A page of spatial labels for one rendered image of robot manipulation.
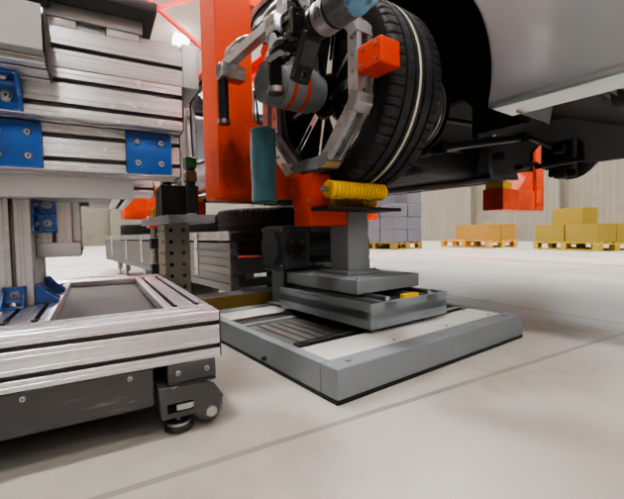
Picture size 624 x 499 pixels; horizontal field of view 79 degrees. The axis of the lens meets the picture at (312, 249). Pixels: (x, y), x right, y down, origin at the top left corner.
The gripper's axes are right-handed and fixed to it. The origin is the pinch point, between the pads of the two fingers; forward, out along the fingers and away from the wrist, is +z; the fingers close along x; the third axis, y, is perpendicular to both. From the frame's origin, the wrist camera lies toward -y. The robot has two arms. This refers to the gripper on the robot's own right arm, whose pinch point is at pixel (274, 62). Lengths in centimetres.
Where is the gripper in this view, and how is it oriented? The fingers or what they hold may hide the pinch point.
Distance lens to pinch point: 113.8
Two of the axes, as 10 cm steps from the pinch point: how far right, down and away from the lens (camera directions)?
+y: -0.2, -10.0, -0.4
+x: -8.0, 0.4, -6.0
